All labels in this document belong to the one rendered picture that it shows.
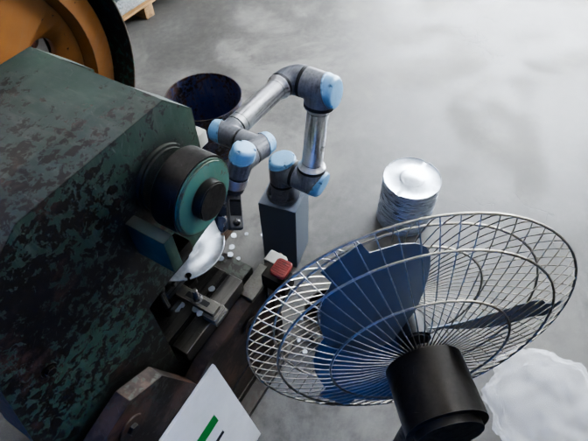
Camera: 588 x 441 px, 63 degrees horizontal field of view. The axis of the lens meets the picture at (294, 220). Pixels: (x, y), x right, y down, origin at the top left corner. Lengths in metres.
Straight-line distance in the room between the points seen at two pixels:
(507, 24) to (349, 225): 2.46
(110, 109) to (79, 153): 0.12
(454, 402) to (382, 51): 3.38
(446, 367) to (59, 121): 0.82
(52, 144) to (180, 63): 2.97
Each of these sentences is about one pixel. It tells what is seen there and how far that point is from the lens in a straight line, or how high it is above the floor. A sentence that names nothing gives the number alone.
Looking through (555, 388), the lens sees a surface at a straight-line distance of 2.23.
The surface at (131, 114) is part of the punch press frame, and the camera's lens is 1.00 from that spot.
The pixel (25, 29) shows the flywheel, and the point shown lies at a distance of 1.50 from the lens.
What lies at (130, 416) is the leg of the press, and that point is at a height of 0.84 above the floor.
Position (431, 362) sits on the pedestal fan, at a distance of 0.80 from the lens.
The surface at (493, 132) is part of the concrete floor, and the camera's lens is 3.38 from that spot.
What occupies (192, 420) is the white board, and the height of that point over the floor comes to 0.51.
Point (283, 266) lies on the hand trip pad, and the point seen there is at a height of 0.76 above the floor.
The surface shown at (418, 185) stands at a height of 0.31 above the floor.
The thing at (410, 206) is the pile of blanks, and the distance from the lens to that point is 2.45.
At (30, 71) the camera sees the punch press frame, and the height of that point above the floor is 1.50.
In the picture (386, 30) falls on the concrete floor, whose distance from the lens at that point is 4.20.
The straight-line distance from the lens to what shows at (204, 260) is 1.61.
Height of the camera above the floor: 2.09
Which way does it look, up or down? 52 degrees down
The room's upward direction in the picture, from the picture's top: 2 degrees counter-clockwise
